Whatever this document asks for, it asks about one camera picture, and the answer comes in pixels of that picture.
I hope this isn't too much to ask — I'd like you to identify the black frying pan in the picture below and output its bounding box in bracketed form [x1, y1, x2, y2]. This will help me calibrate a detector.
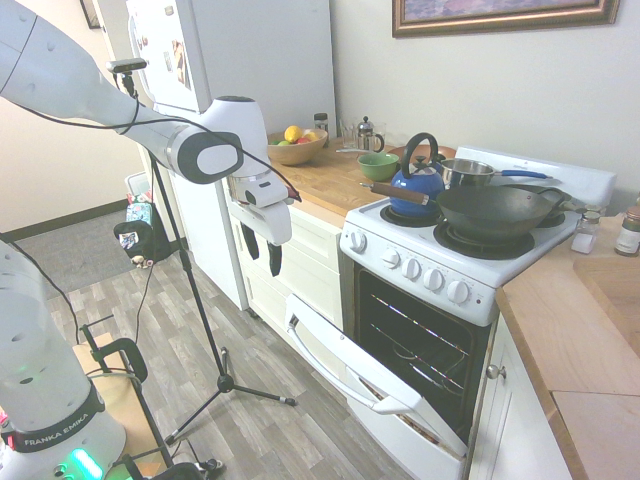
[504, 183, 584, 221]

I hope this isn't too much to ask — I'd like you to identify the black clamp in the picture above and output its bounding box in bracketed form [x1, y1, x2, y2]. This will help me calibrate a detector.
[75, 322, 176, 469]

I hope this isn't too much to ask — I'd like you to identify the green bowl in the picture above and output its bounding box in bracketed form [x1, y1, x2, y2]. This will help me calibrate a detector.
[356, 152, 401, 182]

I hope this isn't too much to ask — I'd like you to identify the framed picture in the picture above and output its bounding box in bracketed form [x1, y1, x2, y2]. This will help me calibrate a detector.
[391, 0, 621, 39]

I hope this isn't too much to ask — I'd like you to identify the white refrigerator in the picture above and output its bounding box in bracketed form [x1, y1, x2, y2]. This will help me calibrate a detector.
[124, 0, 338, 313]

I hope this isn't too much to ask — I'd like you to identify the black stereo camera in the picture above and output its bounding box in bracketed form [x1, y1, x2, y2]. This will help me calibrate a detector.
[105, 58, 149, 74]

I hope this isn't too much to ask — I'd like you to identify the white oven door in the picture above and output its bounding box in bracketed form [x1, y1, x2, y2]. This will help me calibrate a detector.
[282, 292, 470, 480]

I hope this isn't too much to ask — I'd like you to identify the white kitchen cabinet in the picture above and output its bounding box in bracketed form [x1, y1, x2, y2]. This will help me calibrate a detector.
[227, 194, 346, 332]

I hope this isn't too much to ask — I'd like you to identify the glass salt shaker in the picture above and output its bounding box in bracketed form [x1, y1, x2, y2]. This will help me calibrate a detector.
[570, 210, 601, 254]

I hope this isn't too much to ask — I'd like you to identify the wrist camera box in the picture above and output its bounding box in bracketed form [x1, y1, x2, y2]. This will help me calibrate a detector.
[228, 172, 296, 209]

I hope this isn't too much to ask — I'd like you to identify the white electric stove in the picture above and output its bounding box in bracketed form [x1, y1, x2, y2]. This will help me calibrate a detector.
[338, 145, 617, 480]

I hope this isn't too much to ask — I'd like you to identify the clear drinking glass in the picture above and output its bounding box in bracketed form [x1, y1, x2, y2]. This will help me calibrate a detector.
[339, 118, 359, 150]

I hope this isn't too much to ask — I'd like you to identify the glass french press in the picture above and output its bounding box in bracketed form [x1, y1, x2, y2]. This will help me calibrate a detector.
[356, 115, 386, 153]

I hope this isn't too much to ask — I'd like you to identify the blue kettle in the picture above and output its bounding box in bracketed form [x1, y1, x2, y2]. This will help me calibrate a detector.
[389, 132, 447, 219]

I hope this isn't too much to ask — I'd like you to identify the white trash bin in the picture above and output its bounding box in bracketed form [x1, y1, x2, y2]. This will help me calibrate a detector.
[123, 170, 151, 207]

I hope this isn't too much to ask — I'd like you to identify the black cable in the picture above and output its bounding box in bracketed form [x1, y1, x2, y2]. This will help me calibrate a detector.
[0, 89, 303, 204]

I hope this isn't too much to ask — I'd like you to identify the wooden fruit bowl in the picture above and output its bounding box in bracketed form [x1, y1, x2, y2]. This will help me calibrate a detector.
[266, 127, 330, 167]

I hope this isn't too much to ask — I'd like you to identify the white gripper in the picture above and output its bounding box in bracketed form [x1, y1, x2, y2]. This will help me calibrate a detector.
[237, 197, 293, 278]

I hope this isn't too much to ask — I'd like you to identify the black bag with prints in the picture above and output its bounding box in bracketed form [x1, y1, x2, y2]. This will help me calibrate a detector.
[112, 199, 174, 270]

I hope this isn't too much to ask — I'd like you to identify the black wok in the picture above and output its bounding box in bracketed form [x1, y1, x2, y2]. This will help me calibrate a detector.
[358, 181, 566, 240]

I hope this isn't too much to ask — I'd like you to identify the white cabinet with knob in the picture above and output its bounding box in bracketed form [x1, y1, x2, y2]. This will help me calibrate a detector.
[467, 319, 576, 480]

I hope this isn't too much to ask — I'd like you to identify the steel saucepan blue handle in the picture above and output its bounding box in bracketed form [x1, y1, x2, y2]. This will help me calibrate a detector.
[439, 158, 555, 189]

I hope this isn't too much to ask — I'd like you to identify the green spice jar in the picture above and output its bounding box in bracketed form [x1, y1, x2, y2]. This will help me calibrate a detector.
[613, 204, 640, 258]

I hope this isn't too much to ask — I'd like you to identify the black camera tripod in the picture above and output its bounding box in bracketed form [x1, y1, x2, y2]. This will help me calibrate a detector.
[120, 72, 298, 447]

